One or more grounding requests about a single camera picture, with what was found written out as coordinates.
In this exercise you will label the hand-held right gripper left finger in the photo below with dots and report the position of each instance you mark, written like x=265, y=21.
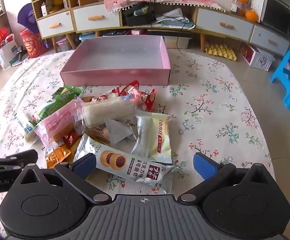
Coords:
x=85, y=166

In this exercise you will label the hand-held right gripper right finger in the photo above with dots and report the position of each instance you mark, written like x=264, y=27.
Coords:
x=204, y=165

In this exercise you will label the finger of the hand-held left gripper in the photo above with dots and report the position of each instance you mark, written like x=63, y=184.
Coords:
x=17, y=158

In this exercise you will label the orange and white snack packet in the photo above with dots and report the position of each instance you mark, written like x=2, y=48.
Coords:
x=56, y=156

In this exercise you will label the small red-orange snack packet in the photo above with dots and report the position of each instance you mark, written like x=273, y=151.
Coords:
x=71, y=138

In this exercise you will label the white cookie packet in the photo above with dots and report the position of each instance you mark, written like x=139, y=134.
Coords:
x=125, y=165

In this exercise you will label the silver snack packet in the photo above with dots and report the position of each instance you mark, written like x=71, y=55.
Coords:
x=117, y=132

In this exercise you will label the pink clear snack packet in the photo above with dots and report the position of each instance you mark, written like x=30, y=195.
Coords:
x=57, y=123

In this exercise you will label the clear packet with white cake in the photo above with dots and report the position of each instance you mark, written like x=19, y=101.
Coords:
x=107, y=112

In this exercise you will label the cream white snack packet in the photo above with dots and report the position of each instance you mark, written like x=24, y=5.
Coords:
x=155, y=135

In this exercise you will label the green snack packet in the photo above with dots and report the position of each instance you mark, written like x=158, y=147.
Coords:
x=57, y=100

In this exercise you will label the red snack packet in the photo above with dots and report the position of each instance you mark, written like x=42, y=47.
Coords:
x=147, y=100
x=125, y=90

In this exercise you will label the pink cardboard box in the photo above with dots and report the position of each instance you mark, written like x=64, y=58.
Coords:
x=115, y=78

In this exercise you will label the white shopping bag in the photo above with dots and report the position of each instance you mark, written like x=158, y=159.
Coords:
x=3, y=57

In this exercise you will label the red gift bag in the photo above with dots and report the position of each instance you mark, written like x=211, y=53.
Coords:
x=0, y=40

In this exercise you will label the red printed bag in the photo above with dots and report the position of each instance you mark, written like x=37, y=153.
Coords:
x=32, y=45

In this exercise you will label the yellow egg tray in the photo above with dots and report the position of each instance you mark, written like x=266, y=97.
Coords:
x=219, y=50

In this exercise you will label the clear storage bin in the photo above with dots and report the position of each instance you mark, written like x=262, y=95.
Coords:
x=171, y=42

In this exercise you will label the blue-lidded storage bin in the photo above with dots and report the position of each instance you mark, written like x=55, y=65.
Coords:
x=87, y=37

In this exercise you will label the purple hat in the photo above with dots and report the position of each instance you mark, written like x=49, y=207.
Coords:
x=26, y=15

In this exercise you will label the white drawer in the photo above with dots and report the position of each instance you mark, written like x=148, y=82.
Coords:
x=55, y=26
x=96, y=17
x=269, y=40
x=223, y=25

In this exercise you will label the pile of loose papers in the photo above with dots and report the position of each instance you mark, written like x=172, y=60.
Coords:
x=174, y=15

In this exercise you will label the open black case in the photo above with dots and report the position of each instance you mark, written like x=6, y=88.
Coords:
x=137, y=18

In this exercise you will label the white microwave oven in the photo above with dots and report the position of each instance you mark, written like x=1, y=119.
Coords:
x=279, y=15

